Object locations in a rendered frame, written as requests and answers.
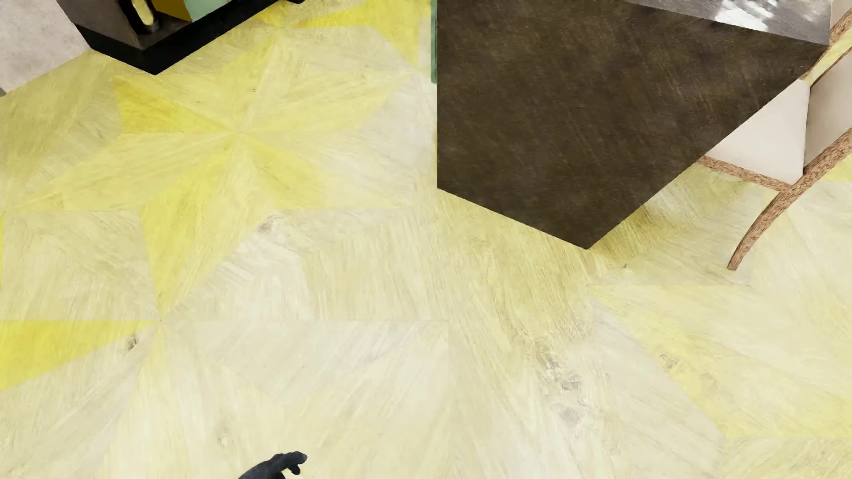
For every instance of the rattan chair with cream cushion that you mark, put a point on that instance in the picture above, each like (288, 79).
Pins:
(792, 140)

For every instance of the green panel behind table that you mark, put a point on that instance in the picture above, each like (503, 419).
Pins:
(433, 40)

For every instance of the dark low furniture base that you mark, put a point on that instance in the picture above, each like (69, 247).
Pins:
(156, 26)

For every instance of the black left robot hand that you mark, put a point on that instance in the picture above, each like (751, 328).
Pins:
(276, 466)

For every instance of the dark brown block table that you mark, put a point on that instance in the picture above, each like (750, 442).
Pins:
(599, 113)

